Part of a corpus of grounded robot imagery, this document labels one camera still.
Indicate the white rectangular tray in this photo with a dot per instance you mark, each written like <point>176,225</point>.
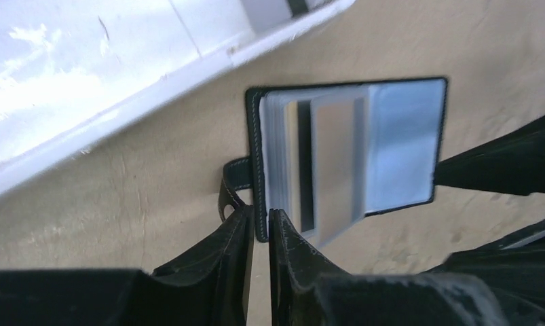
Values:
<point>75,72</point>

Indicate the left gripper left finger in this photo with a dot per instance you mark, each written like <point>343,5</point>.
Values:
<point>208,284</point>

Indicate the black leather card holder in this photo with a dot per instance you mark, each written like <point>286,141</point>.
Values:
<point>404,123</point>

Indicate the gold credit card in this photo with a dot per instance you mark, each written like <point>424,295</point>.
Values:
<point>339,144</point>
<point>299,158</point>

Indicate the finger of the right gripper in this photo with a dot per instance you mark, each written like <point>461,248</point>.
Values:
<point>513,267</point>
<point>511,164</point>

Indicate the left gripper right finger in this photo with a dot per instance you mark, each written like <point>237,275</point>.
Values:
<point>309,289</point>

